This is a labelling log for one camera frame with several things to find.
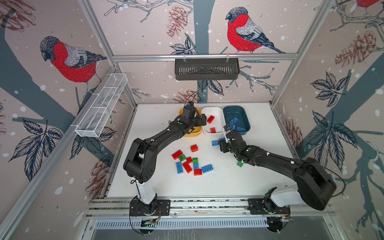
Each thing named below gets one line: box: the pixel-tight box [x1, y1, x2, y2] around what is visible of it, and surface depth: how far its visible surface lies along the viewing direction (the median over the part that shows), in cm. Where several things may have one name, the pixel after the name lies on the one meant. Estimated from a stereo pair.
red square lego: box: [190, 144, 199, 153], surface depth 95 cm
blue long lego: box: [229, 117, 239, 125], surface depth 109 cm
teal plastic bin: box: [223, 105, 251, 135], surface depth 110 cm
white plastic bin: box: [201, 107, 226, 134], surface depth 112 cm
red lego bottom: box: [193, 168, 202, 176], surface depth 87 cm
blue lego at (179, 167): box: [176, 161, 184, 174], surface depth 88 cm
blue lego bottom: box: [201, 164, 214, 174], surface depth 88 cm
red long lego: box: [207, 115, 215, 124], surface depth 111 cm
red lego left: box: [171, 149, 183, 160], surface depth 94 cm
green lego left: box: [179, 154, 187, 162], surface depth 92 cm
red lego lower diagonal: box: [182, 161, 193, 174], surface depth 87 cm
